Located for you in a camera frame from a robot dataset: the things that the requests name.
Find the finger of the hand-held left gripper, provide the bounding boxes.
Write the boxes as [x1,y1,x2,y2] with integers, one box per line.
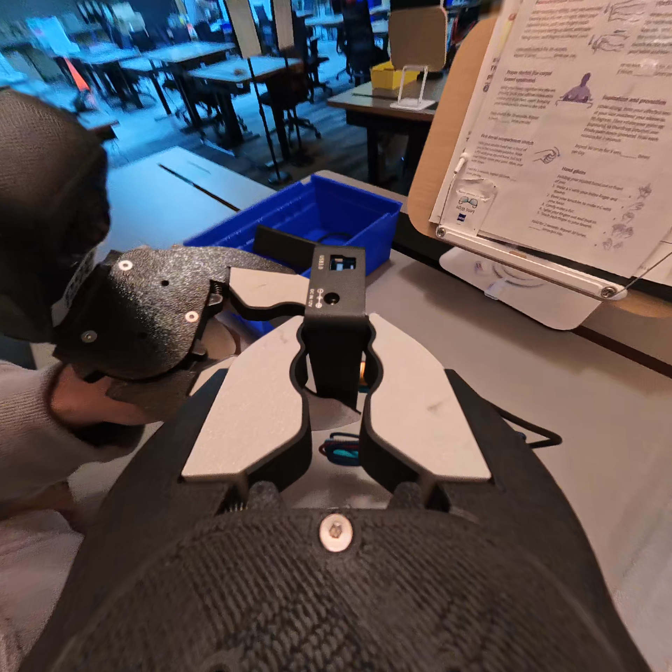
[202,315,247,368]
[226,267,312,322]

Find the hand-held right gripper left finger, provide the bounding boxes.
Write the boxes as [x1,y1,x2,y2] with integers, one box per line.
[180,315,313,505]

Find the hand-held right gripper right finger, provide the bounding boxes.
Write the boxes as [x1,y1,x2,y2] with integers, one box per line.
[358,312,492,497]

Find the black usb hub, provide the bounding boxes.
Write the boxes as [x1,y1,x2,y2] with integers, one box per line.
[304,247,377,413]

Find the person's left forearm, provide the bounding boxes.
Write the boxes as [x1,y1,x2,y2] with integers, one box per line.
[0,361,138,506]

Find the person's left hand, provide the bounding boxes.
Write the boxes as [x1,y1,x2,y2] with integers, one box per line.
[50,365,158,426]

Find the black rectangular device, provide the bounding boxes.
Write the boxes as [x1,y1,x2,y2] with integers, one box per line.
[253,226,329,275]

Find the grey table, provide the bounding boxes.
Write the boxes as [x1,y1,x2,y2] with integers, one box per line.
[105,146,276,253]

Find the blue plastic bin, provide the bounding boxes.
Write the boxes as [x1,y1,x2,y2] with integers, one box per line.
[184,175,404,337]

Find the black office chair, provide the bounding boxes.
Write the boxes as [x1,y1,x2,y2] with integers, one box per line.
[336,0,390,83]
[260,72,322,141]

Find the white wipe packet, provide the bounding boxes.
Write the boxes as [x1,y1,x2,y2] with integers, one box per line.
[453,178,497,237]

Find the wooden desk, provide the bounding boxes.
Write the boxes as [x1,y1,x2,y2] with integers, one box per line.
[327,73,447,186]

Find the dark-legged work desk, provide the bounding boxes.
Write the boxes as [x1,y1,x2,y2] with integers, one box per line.
[186,55,306,176]
[120,41,238,133]

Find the wooden document holder stand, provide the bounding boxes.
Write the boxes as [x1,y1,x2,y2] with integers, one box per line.
[408,0,672,331]

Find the orange safety cone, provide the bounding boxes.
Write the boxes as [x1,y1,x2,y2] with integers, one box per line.
[62,57,94,96]

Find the yellow box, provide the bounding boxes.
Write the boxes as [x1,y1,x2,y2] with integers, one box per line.
[371,61,421,91]

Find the clear acrylic stand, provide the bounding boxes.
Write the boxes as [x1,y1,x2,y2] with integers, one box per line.
[390,63,438,111]

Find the pale sign on black stand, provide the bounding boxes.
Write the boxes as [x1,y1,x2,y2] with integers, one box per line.
[223,0,295,183]
[270,0,316,95]

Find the small wooden board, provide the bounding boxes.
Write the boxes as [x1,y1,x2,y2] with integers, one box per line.
[388,7,448,72]

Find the printed paper sheets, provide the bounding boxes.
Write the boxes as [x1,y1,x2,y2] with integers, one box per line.
[429,0,672,279]

